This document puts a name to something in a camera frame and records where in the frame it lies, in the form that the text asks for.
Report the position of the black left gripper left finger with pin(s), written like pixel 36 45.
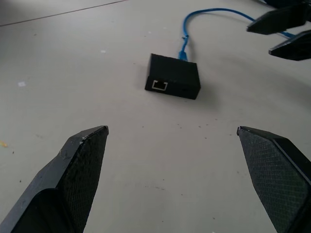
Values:
pixel 60 184

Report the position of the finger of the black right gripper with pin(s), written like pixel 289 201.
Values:
pixel 281 20
pixel 296 48

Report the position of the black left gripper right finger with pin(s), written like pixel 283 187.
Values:
pixel 274 174

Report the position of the black ethernet port box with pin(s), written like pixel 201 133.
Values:
pixel 175 72

